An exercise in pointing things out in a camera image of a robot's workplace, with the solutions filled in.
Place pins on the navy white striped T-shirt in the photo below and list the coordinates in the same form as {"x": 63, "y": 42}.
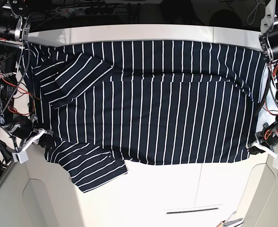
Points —
{"x": 153, "y": 102}

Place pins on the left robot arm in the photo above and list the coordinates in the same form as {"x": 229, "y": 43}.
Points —
{"x": 269, "y": 44}

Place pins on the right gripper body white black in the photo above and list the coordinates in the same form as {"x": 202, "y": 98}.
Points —
{"x": 25, "y": 131}

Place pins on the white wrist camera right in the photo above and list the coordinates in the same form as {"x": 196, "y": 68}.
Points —
{"x": 20, "y": 157}

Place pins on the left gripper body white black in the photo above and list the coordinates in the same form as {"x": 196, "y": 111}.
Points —
{"x": 266, "y": 139}

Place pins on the grey tool at table edge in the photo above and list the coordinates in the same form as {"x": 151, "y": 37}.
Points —
{"x": 233, "y": 223}

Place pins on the beige chair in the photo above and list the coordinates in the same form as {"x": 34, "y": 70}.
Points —
{"x": 19, "y": 206}
{"x": 258, "y": 206}

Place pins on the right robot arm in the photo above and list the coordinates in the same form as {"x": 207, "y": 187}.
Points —
{"x": 17, "y": 106}

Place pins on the beige chair right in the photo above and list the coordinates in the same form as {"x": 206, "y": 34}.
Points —
{"x": 258, "y": 206}

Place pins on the white power strip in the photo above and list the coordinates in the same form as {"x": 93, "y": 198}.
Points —
{"x": 85, "y": 11}

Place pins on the beige chair left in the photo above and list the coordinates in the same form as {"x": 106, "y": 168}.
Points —
{"x": 19, "y": 206}

